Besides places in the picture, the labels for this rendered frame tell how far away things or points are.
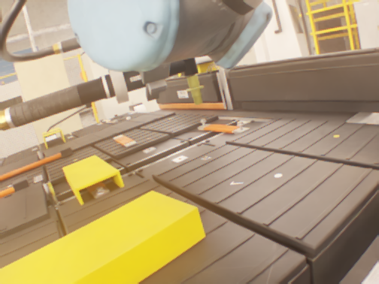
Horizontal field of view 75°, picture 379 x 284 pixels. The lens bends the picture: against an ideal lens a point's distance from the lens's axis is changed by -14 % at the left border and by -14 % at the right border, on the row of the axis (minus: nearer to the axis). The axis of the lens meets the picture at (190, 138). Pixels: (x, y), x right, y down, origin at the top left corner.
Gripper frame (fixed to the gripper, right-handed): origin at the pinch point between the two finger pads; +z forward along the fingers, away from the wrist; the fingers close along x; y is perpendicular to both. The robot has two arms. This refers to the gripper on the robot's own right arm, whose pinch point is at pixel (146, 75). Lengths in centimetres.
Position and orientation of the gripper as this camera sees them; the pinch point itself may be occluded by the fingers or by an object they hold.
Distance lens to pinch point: 61.5
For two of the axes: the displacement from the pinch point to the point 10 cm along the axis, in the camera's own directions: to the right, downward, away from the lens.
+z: -1.3, 3.2, 9.4
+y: 9.3, -3.0, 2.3
